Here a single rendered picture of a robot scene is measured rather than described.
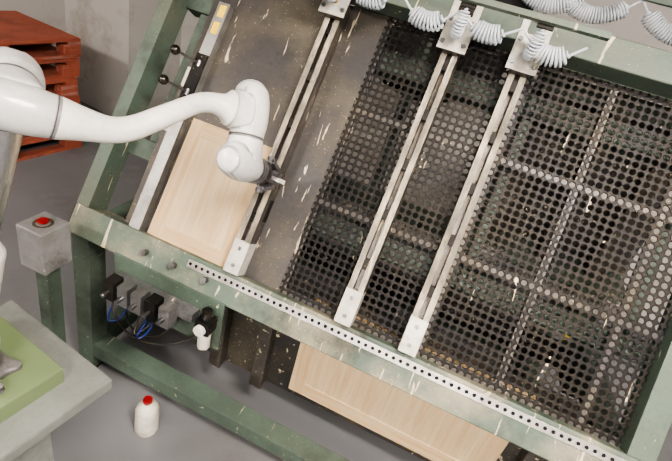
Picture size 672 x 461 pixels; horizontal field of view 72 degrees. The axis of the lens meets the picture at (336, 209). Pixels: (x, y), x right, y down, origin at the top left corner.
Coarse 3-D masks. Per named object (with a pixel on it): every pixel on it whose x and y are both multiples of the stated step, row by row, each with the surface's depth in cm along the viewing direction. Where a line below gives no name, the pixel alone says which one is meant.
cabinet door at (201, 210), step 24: (192, 144) 180; (216, 144) 178; (192, 168) 180; (216, 168) 178; (168, 192) 180; (192, 192) 179; (216, 192) 177; (240, 192) 175; (168, 216) 180; (192, 216) 178; (216, 216) 176; (240, 216) 174; (168, 240) 179; (192, 240) 177; (216, 240) 175
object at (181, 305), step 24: (120, 264) 180; (120, 288) 169; (144, 288) 172; (168, 288) 175; (144, 312) 167; (168, 312) 165; (192, 312) 171; (216, 312) 171; (144, 336) 174; (192, 336) 173; (216, 336) 176
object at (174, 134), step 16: (224, 16) 180; (208, 32) 181; (224, 32) 183; (208, 48) 180; (208, 64) 181; (176, 128) 180; (176, 144) 181; (160, 160) 180; (160, 176) 179; (144, 192) 180; (144, 208) 180; (144, 224) 181
